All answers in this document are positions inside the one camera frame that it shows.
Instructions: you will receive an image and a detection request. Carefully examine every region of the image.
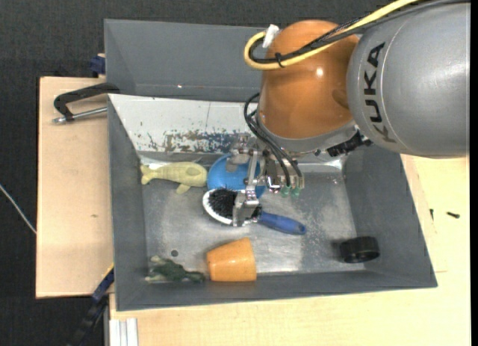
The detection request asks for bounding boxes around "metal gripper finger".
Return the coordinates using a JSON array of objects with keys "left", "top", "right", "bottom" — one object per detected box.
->
[
  {"left": 232, "top": 183, "right": 263, "bottom": 228},
  {"left": 226, "top": 138, "right": 252, "bottom": 173}
]

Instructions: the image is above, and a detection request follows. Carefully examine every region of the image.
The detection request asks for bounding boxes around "blue bowl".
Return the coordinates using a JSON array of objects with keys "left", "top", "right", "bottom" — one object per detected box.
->
[{"left": 207, "top": 152, "right": 268, "bottom": 200}]

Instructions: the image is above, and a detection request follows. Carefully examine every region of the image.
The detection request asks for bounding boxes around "orange cup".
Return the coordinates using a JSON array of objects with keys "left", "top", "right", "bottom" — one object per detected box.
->
[{"left": 205, "top": 237, "right": 258, "bottom": 283}]

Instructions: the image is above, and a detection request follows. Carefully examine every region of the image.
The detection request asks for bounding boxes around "grey metal bin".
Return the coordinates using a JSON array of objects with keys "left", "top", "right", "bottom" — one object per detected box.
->
[{"left": 103, "top": 18, "right": 438, "bottom": 312}]

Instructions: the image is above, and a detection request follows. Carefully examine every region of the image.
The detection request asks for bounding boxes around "yellow toy fish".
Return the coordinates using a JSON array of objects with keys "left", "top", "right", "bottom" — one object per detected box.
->
[{"left": 140, "top": 161, "right": 208, "bottom": 194}]

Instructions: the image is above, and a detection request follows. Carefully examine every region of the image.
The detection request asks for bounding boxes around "green toy animal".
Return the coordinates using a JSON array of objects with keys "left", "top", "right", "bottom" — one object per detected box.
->
[{"left": 145, "top": 255, "right": 206, "bottom": 284}]

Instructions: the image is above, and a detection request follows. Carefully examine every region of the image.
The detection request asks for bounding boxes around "pale wood board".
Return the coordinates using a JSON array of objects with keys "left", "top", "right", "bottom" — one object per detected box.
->
[{"left": 35, "top": 76, "right": 115, "bottom": 299}]

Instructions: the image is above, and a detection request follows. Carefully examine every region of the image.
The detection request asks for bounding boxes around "blue-handled white brush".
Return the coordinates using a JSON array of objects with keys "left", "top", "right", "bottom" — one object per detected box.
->
[{"left": 202, "top": 187, "right": 308, "bottom": 236}]

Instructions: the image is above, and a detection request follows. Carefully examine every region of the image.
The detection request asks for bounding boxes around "black cylinder on white bracket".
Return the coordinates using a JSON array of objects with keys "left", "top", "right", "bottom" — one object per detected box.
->
[{"left": 315, "top": 132, "right": 374, "bottom": 158}]

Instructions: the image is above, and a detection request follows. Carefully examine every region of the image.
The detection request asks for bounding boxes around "black ring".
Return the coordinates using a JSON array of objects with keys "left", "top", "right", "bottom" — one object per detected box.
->
[{"left": 338, "top": 235, "right": 381, "bottom": 265}]

